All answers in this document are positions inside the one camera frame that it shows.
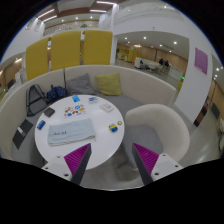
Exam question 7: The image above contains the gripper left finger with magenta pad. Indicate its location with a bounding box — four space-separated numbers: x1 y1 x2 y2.
42 144 92 185

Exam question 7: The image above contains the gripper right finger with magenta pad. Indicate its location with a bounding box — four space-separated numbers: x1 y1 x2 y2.
132 143 182 185

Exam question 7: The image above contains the light blue folded towel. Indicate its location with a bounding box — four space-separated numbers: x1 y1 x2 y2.
47 119 95 145

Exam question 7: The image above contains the white round armchair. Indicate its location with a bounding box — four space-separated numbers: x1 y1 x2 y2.
122 104 190 169

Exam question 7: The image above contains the small blue box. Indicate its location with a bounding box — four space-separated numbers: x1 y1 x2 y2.
37 120 46 130

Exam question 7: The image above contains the colourful sticker sheet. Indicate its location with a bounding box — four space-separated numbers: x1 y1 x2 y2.
64 104 85 118

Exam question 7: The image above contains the round white table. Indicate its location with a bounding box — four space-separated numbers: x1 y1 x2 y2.
35 95 125 169

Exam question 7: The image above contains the blue yellow small object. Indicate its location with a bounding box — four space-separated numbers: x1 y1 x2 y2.
109 124 118 132

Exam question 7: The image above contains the black wallet on table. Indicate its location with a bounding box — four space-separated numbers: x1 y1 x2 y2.
44 107 55 117

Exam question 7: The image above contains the black laptop on sofa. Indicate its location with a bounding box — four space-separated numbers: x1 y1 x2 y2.
12 119 33 149

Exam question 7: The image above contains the blue card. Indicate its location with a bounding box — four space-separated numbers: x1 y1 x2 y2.
72 95 80 102

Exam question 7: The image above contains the blue white small packet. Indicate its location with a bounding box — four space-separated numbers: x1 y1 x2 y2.
88 97 98 103

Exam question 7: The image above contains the grey black backpack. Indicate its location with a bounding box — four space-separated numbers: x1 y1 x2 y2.
26 84 47 117

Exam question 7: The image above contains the dark blue bag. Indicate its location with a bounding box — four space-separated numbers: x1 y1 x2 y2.
47 86 67 102

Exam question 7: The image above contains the grey cushion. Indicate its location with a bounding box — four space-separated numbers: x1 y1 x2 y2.
66 73 95 95

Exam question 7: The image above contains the curved white sofa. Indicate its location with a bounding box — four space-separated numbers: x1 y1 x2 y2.
0 64 178 160

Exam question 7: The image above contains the yellow-green cushion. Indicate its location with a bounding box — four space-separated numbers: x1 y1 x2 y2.
96 73 122 96

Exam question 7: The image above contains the white reception counter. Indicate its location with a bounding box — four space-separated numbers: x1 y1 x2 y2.
134 57 160 70

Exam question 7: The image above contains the left yellow acoustic panel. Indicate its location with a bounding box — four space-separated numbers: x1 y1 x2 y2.
25 37 50 81

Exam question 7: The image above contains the yellow acoustic panel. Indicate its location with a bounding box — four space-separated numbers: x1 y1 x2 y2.
51 31 81 70
25 37 50 81
83 30 113 65

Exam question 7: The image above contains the middle yellow acoustic panel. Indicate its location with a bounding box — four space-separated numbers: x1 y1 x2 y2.
51 31 81 70

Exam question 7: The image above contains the right yellow acoustic panel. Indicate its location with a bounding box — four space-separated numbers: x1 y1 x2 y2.
83 30 113 65

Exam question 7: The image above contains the purple wall poster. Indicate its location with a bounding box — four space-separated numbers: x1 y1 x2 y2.
194 48 208 74

